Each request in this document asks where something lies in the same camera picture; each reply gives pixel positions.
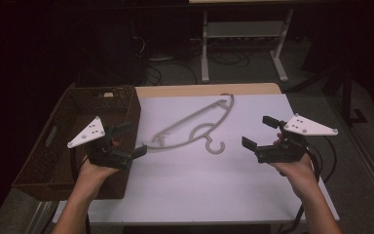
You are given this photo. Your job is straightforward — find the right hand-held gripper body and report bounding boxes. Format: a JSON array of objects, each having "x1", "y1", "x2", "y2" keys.
[{"x1": 254, "y1": 112, "x2": 339, "y2": 164}]

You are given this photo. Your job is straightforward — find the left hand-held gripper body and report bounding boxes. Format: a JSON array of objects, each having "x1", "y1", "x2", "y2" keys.
[{"x1": 66, "y1": 116, "x2": 134, "y2": 170}]

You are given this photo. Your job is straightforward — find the brown wicker basket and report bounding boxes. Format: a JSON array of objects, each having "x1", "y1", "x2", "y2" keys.
[{"x1": 12, "y1": 85, "x2": 142, "y2": 201}]

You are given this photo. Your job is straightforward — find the grey plastic clothes hanger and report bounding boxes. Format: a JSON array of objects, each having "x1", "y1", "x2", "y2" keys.
[{"x1": 144, "y1": 93, "x2": 236, "y2": 155}]

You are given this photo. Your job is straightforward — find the person's left hand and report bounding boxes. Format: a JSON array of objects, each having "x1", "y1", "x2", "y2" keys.
[{"x1": 77, "y1": 139, "x2": 122, "y2": 193}]

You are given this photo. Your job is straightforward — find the person's right hand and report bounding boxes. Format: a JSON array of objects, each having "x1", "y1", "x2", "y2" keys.
[{"x1": 267, "y1": 132, "x2": 320, "y2": 197}]

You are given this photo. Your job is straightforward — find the white table mat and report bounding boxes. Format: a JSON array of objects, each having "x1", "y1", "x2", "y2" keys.
[{"x1": 52, "y1": 93, "x2": 341, "y2": 226}]

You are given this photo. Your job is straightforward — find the white power strip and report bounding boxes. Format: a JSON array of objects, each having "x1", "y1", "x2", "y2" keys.
[{"x1": 148, "y1": 56, "x2": 176, "y2": 63}]

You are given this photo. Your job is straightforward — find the black metal stand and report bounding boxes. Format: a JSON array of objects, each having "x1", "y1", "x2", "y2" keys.
[{"x1": 285, "y1": 62, "x2": 368, "y2": 127}]

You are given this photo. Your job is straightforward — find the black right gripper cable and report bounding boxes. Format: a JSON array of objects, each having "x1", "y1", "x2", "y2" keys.
[{"x1": 277, "y1": 136, "x2": 338, "y2": 234}]

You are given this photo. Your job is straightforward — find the black floor cables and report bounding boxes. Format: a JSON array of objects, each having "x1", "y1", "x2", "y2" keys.
[{"x1": 140, "y1": 35, "x2": 252, "y2": 86}]

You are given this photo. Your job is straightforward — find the white metal table frame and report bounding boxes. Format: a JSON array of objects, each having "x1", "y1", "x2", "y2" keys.
[{"x1": 188, "y1": 0, "x2": 306, "y2": 84}]

